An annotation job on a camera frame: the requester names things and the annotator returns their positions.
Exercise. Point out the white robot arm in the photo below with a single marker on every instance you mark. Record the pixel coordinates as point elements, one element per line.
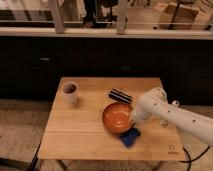
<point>155,102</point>

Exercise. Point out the black striped rectangular object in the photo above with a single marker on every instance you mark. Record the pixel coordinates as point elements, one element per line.
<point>120,96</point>

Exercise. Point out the dark low cabinet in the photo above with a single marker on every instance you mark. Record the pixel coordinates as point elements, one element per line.
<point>31,67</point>

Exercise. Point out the blue sponge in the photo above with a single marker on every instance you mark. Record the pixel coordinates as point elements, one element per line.
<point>128,138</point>

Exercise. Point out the cardboard box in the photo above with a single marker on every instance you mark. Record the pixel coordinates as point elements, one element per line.
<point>174,16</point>

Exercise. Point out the wooden folding table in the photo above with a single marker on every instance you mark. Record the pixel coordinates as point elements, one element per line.
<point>76,132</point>

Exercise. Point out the orange ceramic bowl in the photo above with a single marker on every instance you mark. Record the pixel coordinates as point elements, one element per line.
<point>116,117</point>

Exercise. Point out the white ceramic cup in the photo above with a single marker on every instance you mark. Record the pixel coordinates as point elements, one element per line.
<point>69,92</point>

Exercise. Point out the small clear object on table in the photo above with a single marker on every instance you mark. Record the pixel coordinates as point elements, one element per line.
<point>164,123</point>

